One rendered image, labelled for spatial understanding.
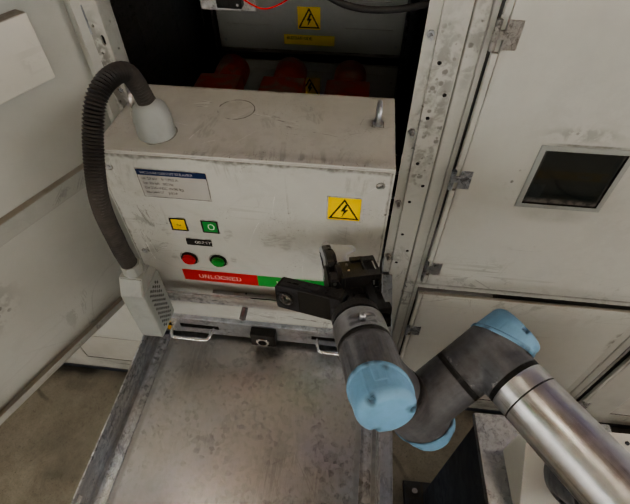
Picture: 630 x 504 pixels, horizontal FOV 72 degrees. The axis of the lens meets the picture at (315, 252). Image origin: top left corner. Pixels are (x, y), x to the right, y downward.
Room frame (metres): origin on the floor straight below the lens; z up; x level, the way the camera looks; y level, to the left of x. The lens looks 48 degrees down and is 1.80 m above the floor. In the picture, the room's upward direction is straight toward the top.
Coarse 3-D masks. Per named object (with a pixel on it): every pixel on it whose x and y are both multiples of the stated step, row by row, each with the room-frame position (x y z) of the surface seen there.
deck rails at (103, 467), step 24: (144, 336) 0.53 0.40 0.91; (168, 336) 0.57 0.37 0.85; (144, 360) 0.49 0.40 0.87; (144, 384) 0.44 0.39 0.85; (120, 408) 0.37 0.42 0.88; (120, 432) 0.33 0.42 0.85; (96, 456) 0.27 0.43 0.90; (120, 456) 0.28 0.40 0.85; (360, 456) 0.28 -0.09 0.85; (96, 480) 0.23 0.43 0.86; (360, 480) 0.24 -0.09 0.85
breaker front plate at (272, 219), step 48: (240, 192) 0.56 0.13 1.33; (288, 192) 0.55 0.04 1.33; (336, 192) 0.54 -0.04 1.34; (384, 192) 0.53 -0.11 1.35; (144, 240) 0.59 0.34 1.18; (240, 240) 0.56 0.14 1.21; (288, 240) 0.55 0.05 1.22; (336, 240) 0.54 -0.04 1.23; (192, 288) 0.58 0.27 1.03; (240, 288) 0.56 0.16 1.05
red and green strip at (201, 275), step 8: (184, 272) 0.58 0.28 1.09; (192, 272) 0.58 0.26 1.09; (200, 272) 0.57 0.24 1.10; (208, 272) 0.57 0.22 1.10; (216, 272) 0.57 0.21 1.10; (208, 280) 0.57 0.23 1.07; (216, 280) 0.57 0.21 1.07; (224, 280) 0.57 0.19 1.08; (232, 280) 0.57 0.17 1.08; (240, 280) 0.56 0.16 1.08; (248, 280) 0.56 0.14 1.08; (256, 280) 0.56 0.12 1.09; (264, 280) 0.56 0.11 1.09; (272, 280) 0.56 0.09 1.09; (304, 280) 0.55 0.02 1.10
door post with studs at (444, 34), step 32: (448, 0) 0.77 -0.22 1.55; (448, 32) 0.77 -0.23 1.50; (448, 64) 0.77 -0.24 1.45; (416, 96) 0.77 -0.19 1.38; (448, 96) 0.76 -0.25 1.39; (416, 128) 0.77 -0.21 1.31; (416, 160) 0.77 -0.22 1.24; (416, 192) 0.77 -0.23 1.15; (416, 224) 0.76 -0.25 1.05; (384, 256) 0.78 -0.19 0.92
